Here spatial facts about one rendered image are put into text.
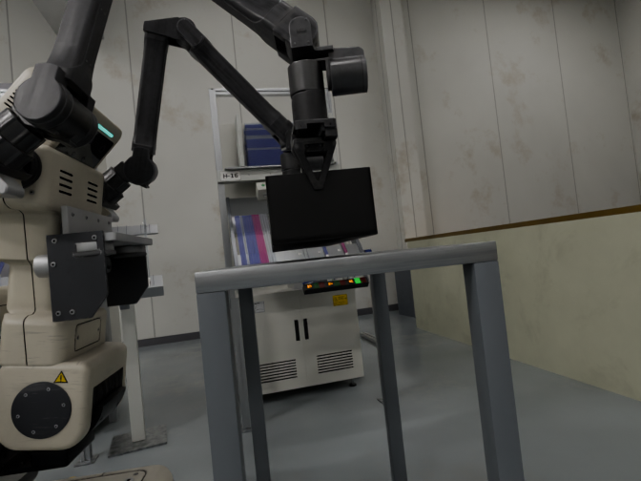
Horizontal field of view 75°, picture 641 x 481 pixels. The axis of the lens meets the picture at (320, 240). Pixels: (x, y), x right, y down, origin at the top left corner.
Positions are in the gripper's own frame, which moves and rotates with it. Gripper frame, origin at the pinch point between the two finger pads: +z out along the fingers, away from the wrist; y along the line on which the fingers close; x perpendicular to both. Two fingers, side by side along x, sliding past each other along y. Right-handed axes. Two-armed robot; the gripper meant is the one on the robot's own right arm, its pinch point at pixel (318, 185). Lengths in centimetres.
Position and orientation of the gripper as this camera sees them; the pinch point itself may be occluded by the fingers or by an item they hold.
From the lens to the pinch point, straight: 67.9
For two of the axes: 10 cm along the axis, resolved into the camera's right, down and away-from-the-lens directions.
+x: -9.9, 1.1, -1.3
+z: 1.1, 9.9, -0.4
